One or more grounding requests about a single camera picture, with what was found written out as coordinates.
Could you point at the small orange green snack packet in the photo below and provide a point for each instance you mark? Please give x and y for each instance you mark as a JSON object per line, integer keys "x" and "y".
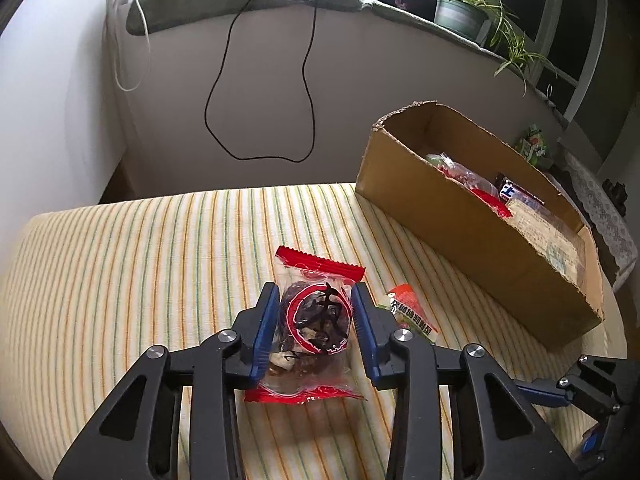
{"x": 407, "y": 310}

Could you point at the potted spider plant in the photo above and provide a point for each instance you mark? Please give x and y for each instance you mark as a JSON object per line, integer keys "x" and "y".
{"x": 457, "y": 15}

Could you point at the red clear dried fruit packet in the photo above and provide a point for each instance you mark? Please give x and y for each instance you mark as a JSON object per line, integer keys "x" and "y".
{"x": 315, "y": 320}

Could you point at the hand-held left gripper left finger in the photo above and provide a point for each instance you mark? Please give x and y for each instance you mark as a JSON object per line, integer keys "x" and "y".
{"x": 265, "y": 330}

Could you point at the white lace cloth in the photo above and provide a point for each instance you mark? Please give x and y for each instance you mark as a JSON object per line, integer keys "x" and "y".
{"x": 605, "y": 220}

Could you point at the brown chocolate bar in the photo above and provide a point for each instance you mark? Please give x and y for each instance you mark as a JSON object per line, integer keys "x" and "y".
{"x": 510, "y": 191}

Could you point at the clear snack packet red print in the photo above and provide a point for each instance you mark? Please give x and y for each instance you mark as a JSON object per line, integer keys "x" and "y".
{"x": 480, "y": 190}

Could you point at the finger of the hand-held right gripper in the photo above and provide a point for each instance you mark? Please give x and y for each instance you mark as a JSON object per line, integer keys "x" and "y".
{"x": 605, "y": 377}
{"x": 545, "y": 392}

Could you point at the white framed window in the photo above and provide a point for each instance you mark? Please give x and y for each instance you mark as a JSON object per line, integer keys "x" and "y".
{"x": 560, "y": 15}

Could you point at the clear wrapped biscuit packet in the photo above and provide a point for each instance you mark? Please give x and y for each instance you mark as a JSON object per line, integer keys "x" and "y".
{"x": 540, "y": 230}

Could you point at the grey window sill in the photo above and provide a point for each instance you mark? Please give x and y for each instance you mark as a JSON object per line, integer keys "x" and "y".
{"x": 200, "y": 5}

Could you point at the striped bed sheet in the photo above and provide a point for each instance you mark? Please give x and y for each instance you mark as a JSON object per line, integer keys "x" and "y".
{"x": 125, "y": 285}

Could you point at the small dark object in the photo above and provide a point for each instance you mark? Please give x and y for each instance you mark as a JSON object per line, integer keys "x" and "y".
{"x": 615, "y": 192}

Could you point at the cardboard box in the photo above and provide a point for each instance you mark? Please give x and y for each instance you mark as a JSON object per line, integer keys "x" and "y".
{"x": 450, "y": 240}

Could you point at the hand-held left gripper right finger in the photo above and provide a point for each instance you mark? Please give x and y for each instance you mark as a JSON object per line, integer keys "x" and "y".
{"x": 362, "y": 330}

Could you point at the green snack bag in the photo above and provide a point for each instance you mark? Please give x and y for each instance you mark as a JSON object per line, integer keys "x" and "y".
{"x": 532, "y": 147}

